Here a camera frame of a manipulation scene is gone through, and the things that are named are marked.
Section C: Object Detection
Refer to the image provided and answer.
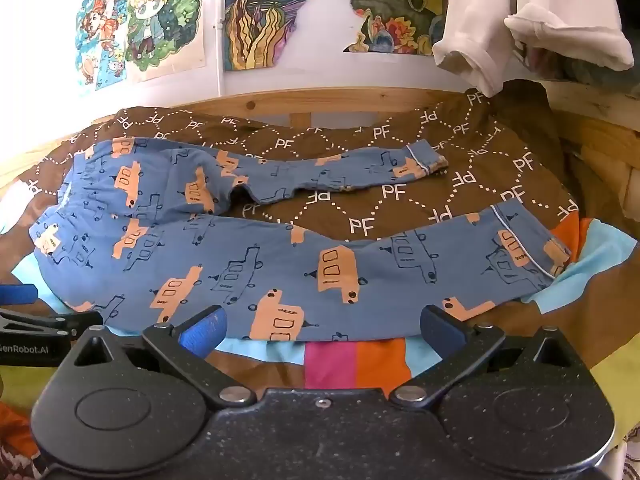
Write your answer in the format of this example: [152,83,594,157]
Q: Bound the small cartoon wall poster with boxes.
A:
[75,0,132,95]

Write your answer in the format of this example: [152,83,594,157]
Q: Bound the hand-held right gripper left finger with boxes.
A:
[54,305,258,411]

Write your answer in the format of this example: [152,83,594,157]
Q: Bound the wooden bed frame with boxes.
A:
[0,79,640,221]

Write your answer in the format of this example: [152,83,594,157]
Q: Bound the blue car-print pants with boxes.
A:
[29,137,573,343]

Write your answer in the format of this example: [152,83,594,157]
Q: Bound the cartoon figure wall poster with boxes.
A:
[124,0,208,83]

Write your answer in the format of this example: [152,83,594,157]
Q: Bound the torn colourful wall poster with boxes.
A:
[327,0,449,57]

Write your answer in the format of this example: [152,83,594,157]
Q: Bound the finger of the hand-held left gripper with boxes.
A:
[0,308,104,341]
[0,284,40,307]

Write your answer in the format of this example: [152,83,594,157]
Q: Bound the swirl pattern wall poster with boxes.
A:
[224,0,333,75]

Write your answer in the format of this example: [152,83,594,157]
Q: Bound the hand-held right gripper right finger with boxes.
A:
[389,304,596,408]

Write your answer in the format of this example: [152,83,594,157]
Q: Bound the multicolour striped blanket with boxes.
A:
[0,210,640,480]

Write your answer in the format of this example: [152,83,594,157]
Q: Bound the white hanging garment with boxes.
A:
[431,0,636,99]

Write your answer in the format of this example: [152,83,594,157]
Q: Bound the brown letter-print blanket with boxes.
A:
[15,85,583,248]

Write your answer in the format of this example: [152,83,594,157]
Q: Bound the white wall cable duct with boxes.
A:
[215,19,227,100]

